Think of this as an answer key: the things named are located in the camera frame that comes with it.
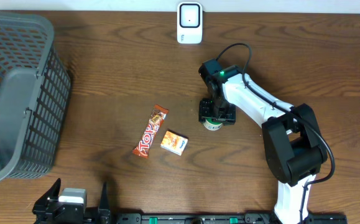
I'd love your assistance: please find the grey plastic basket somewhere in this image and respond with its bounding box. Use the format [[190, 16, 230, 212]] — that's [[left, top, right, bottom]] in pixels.
[[0, 12, 72, 181]]

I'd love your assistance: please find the black right cable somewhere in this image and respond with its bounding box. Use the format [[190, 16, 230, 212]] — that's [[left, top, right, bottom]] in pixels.
[[215, 42, 336, 224]]

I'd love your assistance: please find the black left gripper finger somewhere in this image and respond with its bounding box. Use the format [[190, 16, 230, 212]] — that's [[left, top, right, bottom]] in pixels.
[[34, 178, 61, 207], [98, 182, 110, 212]]

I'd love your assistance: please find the orange snack box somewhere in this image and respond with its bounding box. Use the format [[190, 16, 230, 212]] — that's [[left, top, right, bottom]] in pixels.
[[160, 131, 188, 156]]

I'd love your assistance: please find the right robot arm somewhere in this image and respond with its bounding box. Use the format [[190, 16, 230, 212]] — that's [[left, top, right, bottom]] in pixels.
[[198, 59, 333, 223]]

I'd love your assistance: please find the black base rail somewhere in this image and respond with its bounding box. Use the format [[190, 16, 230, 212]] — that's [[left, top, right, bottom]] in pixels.
[[113, 212, 348, 224]]

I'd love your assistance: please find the orange chocolate bar wrapper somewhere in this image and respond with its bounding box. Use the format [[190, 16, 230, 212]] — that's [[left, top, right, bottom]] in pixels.
[[132, 105, 168, 158]]

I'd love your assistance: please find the white barcode scanner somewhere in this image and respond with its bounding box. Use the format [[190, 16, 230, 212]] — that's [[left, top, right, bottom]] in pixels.
[[177, 2, 203, 44]]

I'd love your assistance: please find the green lid jar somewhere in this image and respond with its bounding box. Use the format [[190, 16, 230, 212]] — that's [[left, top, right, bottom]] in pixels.
[[203, 118, 224, 131]]

